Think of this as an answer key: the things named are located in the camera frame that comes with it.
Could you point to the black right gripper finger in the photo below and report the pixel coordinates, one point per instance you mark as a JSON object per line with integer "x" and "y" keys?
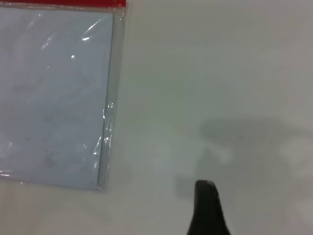
{"x": 207, "y": 210}

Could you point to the transparent zip bag red zipper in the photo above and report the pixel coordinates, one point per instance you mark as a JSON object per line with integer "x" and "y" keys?
{"x": 61, "y": 98}

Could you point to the light blue paper sheets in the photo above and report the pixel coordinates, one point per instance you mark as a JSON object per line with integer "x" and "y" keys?
{"x": 53, "y": 98}

